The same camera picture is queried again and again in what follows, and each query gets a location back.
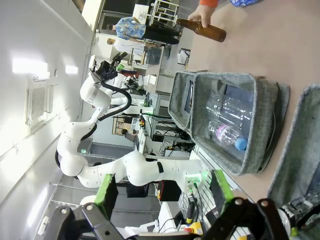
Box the metal wire basket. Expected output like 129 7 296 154
146 46 163 66

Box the white wire rack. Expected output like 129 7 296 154
148 0 180 27

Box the ceiling air conditioner cassette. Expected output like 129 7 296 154
25 83 55 130

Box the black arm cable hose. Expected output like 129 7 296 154
83 79 133 141

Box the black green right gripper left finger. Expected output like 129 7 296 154
27 173 126 240

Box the blue printed packaging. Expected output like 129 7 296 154
229 0 263 7

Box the brown glass bottle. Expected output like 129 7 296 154
176 18 227 43

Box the crushed black white printed can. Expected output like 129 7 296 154
278 197 318 235

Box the white paper stack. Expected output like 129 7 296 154
176 48 191 67

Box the person in blue floral shirt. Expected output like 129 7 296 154
109 16 181 45

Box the yellow red emergency stop button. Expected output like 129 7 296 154
183 221 203 236

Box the clear plastic bottle pink label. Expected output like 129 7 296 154
207 119 248 151

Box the person's right forearm orange sleeve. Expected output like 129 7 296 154
199 0 220 8

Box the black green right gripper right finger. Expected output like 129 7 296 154
202 169 292 240

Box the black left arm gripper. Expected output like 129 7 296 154
96 51 127 81

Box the clear plastic bottle without label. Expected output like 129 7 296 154
206 93 253 123

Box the person's right hand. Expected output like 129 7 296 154
187 4 218 29

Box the person in white shirt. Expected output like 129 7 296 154
106 37 151 54

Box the grey fabric basket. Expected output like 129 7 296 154
167 71 210 131
187 72 291 176
267 83 320 240

